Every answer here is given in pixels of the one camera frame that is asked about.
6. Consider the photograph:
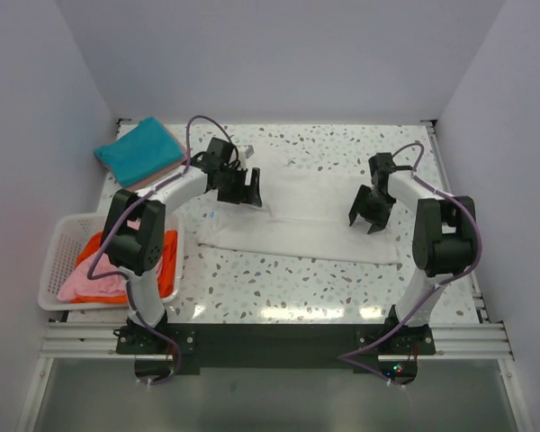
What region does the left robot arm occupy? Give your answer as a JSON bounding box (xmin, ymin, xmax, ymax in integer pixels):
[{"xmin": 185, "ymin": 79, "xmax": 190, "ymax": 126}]
[{"xmin": 99, "ymin": 138, "xmax": 262, "ymax": 353}]

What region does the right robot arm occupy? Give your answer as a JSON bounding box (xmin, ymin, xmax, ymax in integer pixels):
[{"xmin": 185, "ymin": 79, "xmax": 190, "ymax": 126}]
[{"xmin": 348, "ymin": 153, "xmax": 482, "ymax": 354}]

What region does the folded pink t shirt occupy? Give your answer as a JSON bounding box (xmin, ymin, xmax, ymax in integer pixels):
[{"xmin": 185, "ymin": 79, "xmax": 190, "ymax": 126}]
[{"xmin": 125, "ymin": 143, "xmax": 187, "ymax": 192}]

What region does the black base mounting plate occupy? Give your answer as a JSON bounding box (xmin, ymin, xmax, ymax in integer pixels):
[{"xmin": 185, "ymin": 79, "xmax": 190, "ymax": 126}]
[{"xmin": 113, "ymin": 320, "xmax": 437, "ymax": 384}]

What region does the folded teal t shirt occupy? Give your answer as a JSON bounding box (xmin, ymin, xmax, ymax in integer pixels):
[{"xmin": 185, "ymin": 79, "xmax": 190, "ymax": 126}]
[{"xmin": 94, "ymin": 117, "xmax": 186, "ymax": 188}]

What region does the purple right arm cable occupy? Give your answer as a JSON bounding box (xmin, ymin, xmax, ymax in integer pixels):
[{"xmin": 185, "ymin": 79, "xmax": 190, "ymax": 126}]
[{"xmin": 337, "ymin": 141, "xmax": 482, "ymax": 383}]

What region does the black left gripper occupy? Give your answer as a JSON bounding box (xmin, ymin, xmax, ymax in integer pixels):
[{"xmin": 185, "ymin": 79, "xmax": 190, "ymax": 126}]
[{"xmin": 218, "ymin": 165, "xmax": 261, "ymax": 207}]

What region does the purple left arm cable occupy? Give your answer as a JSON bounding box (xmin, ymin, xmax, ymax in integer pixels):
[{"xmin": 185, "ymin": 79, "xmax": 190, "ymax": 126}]
[{"xmin": 85, "ymin": 114, "xmax": 235, "ymax": 387}]

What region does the white plastic basket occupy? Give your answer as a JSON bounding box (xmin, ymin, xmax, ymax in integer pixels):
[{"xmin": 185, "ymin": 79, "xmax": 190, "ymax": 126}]
[{"xmin": 38, "ymin": 213, "xmax": 185, "ymax": 311}]

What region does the crumpled pink t shirt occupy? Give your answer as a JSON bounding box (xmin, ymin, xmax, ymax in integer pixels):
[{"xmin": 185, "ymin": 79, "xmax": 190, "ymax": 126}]
[{"xmin": 57, "ymin": 258, "xmax": 126, "ymax": 302}]

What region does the aluminium frame rail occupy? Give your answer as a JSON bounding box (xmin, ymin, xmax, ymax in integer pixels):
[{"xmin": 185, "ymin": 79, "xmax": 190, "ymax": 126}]
[{"xmin": 36, "ymin": 125, "xmax": 517, "ymax": 431}]

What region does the crumpled orange t shirt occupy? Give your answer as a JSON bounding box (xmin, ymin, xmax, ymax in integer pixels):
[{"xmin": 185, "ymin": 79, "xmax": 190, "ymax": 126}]
[{"xmin": 71, "ymin": 230, "xmax": 178, "ymax": 305}]

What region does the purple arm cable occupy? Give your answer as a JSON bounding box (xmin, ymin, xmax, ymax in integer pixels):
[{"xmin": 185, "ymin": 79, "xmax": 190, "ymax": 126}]
[
  {"xmin": 85, "ymin": 114, "xmax": 235, "ymax": 387},
  {"xmin": 337, "ymin": 141, "xmax": 482, "ymax": 383}
]

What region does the white t shirt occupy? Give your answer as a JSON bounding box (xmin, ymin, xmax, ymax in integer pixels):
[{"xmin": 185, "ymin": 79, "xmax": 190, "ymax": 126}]
[{"xmin": 197, "ymin": 145, "xmax": 399, "ymax": 265}]

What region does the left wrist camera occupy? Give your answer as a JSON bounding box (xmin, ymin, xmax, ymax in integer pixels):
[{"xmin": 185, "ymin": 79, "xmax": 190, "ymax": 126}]
[{"xmin": 237, "ymin": 145, "xmax": 255, "ymax": 169}]

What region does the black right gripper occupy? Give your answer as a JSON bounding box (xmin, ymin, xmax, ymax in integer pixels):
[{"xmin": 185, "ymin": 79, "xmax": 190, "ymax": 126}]
[{"xmin": 348, "ymin": 184, "xmax": 394, "ymax": 234}]

